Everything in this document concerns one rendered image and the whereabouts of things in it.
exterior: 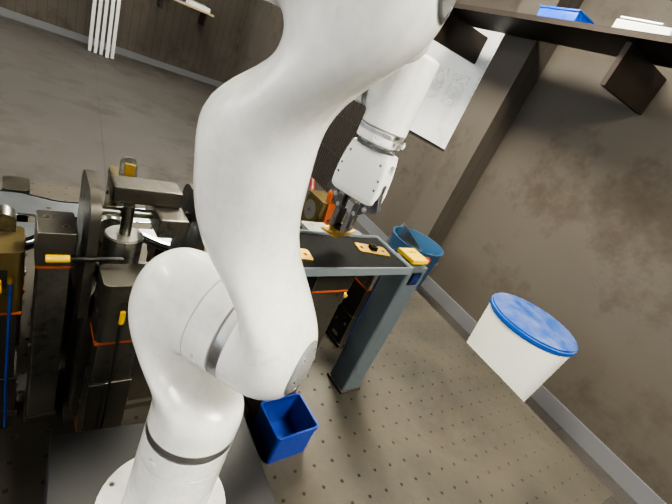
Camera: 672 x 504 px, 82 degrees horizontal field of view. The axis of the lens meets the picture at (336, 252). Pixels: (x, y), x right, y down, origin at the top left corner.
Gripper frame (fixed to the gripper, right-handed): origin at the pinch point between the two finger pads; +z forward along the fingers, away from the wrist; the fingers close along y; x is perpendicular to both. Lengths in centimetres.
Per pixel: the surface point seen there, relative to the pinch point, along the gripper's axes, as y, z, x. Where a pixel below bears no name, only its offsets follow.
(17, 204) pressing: 53, 23, 32
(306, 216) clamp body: 37, 26, -49
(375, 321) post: -10.4, 27.2, -21.3
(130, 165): 53, 14, 10
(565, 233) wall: -45, 13, -248
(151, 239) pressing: 34.0, 23.1, 14.7
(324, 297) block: -3.8, 16.5, 1.0
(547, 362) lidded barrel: -72, 67, -162
